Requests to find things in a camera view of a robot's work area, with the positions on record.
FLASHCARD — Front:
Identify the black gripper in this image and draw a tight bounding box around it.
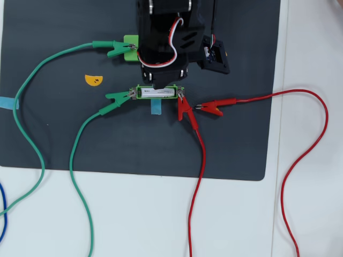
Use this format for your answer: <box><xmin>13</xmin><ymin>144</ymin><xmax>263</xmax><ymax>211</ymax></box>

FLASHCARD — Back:
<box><xmin>138</xmin><ymin>16</ymin><xmax>206</xmax><ymax>90</ymax></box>

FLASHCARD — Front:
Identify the white AA battery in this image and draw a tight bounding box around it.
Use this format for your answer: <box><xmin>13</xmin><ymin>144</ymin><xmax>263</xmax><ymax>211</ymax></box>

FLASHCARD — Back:
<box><xmin>140</xmin><ymin>89</ymin><xmax>176</xmax><ymax>98</ymax></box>

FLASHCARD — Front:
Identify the red alligator clip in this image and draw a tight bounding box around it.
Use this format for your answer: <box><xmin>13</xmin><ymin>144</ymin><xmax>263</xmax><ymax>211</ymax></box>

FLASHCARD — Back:
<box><xmin>195</xmin><ymin>97</ymin><xmax>237</xmax><ymax>117</ymax></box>
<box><xmin>176</xmin><ymin>90</ymin><xmax>200</xmax><ymax>131</ymax></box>

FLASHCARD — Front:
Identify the red lead cable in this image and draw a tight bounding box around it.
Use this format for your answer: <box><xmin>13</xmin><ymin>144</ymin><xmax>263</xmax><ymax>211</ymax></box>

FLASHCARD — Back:
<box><xmin>188</xmin><ymin>89</ymin><xmax>329</xmax><ymax>257</ymax></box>

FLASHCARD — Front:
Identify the green battery holder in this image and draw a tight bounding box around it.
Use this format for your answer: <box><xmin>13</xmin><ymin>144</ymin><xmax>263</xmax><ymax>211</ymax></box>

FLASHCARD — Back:
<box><xmin>130</xmin><ymin>84</ymin><xmax>185</xmax><ymax>100</ymax></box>

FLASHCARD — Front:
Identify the green bulb holder board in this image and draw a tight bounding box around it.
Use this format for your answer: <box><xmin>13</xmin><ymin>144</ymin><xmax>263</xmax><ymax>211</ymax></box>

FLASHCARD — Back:
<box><xmin>123</xmin><ymin>35</ymin><xmax>140</xmax><ymax>63</ymax></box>

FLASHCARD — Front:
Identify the green alligator clip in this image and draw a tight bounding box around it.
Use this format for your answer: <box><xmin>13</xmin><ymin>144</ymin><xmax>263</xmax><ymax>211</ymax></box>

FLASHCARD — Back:
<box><xmin>92</xmin><ymin>40</ymin><xmax>137</xmax><ymax>58</ymax></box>
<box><xmin>98</xmin><ymin>90</ymin><xmax>137</xmax><ymax>116</ymax></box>

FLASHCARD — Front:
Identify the blue masking tape strip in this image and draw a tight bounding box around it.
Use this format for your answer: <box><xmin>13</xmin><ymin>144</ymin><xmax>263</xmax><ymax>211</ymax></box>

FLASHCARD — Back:
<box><xmin>151</xmin><ymin>99</ymin><xmax>162</xmax><ymax>116</ymax></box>
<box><xmin>0</xmin><ymin>96</ymin><xmax>20</xmax><ymax>110</ymax></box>

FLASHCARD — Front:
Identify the dark grey work mat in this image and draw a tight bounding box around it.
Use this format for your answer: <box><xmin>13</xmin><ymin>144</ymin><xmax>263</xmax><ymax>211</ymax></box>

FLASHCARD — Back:
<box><xmin>0</xmin><ymin>0</ymin><xmax>281</xmax><ymax>182</ymax></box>

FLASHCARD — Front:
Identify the white red black servo cable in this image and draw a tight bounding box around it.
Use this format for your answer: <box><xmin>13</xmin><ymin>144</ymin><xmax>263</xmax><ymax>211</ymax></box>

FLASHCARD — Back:
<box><xmin>136</xmin><ymin>16</ymin><xmax>185</xmax><ymax>68</ymax></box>

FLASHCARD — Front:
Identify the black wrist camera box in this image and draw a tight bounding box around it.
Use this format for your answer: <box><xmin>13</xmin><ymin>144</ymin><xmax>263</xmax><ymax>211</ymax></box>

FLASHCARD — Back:
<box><xmin>197</xmin><ymin>34</ymin><xmax>231</xmax><ymax>75</ymax></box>

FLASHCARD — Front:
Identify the black camera cable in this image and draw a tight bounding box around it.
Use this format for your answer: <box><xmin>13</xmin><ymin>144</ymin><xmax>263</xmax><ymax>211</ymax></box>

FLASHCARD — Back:
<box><xmin>208</xmin><ymin>0</ymin><xmax>218</xmax><ymax>51</ymax></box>

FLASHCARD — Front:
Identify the green lead cable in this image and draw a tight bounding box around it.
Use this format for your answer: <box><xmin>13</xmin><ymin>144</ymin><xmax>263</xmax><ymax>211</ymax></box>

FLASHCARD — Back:
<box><xmin>0</xmin><ymin>42</ymin><xmax>95</xmax><ymax>257</ymax></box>

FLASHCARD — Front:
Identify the blue lead cable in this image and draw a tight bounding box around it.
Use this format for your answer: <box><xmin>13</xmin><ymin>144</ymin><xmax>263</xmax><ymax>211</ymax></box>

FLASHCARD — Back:
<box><xmin>0</xmin><ymin>183</ymin><xmax>8</xmax><ymax>241</ymax></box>

